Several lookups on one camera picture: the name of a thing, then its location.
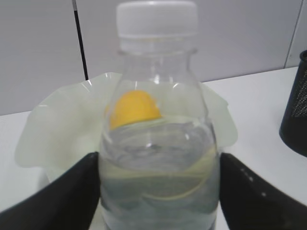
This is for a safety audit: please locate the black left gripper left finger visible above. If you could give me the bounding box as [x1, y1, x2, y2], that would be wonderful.
[0, 152, 100, 230]

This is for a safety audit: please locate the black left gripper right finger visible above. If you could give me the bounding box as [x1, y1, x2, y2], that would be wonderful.
[220, 153, 307, 230]

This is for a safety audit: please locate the clear water bottle green label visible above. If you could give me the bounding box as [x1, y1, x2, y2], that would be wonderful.
[99, 0, 220, 230]

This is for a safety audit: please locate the yellow mango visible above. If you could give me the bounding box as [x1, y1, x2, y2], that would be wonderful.
[109, 90, 162, 130]

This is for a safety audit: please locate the pale green wavy glass plate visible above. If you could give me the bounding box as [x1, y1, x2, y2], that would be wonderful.
[15, 72, 238, 182]

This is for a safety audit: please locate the black mesh pen holder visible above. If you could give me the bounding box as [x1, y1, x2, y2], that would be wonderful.
[279, 51, 307, 157]

